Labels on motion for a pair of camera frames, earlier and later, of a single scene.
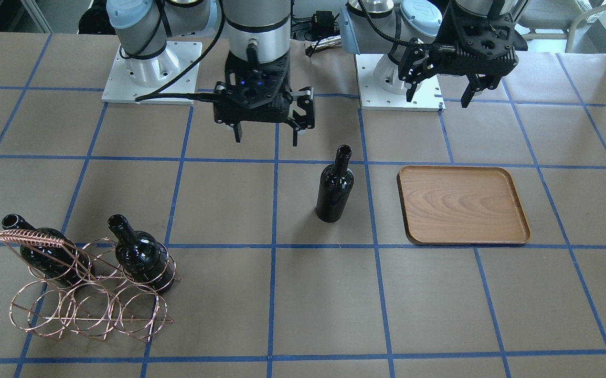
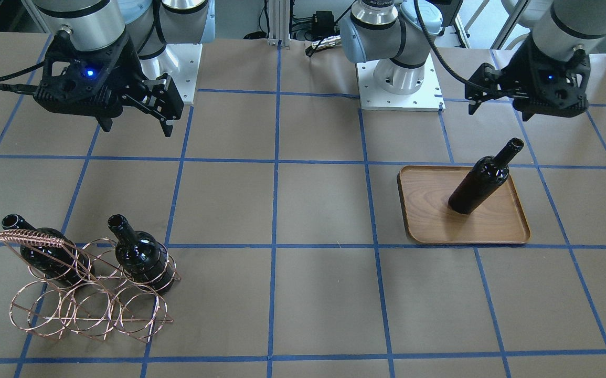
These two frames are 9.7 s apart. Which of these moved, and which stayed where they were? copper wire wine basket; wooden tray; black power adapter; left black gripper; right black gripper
Moved: left black gripper; right black gripper
Stayed: copper wire wine basket; wooden tray; black power adapter
